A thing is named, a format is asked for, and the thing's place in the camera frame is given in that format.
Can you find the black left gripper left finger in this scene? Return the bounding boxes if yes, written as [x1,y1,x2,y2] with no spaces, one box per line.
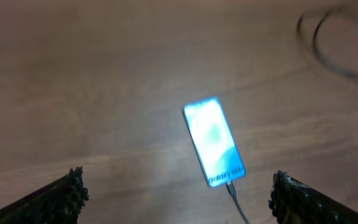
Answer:
[0,167,89,224]

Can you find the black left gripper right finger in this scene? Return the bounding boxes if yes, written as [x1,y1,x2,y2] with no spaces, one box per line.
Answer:
[268,170,358,224]

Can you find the blue Samsung Galaxy smartphone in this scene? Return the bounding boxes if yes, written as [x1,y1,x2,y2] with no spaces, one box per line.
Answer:
[183,97,246,188]

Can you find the black USB charging cable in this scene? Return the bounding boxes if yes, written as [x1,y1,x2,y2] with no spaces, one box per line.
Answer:
[225,4,358,224]

